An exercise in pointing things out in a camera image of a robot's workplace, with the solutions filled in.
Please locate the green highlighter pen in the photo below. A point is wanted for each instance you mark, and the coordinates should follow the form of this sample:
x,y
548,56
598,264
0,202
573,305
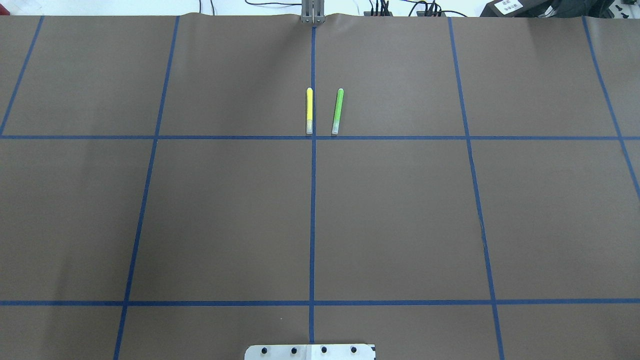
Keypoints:
x,y
337,113

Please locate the aluminium frame post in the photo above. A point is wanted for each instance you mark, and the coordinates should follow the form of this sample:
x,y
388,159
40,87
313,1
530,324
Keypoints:
x,y
313,12

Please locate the black label box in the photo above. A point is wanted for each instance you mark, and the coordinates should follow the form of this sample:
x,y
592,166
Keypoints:
x,y
515,8

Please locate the yellow highlighter pen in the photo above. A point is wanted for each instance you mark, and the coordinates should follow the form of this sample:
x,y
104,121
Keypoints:
x,y
309,111

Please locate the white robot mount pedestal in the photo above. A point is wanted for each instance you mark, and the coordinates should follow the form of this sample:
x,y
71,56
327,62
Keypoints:
x,y
332,351

